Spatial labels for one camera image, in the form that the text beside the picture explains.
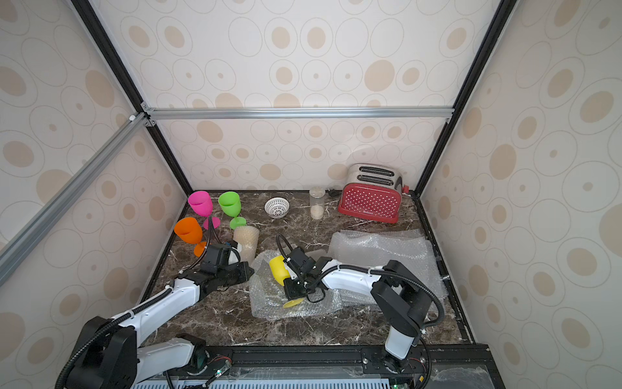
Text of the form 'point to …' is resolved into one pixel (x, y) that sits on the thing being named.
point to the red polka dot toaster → (372, 192)
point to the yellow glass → (279, 273)
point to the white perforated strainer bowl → (277, 207)
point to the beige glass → (248, 237)
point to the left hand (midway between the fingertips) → (260, 269)
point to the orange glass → (189, 230)
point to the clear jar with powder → (317, 203)
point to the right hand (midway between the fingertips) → (294, 291)
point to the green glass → (231, 203)
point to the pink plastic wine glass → (202, 203)
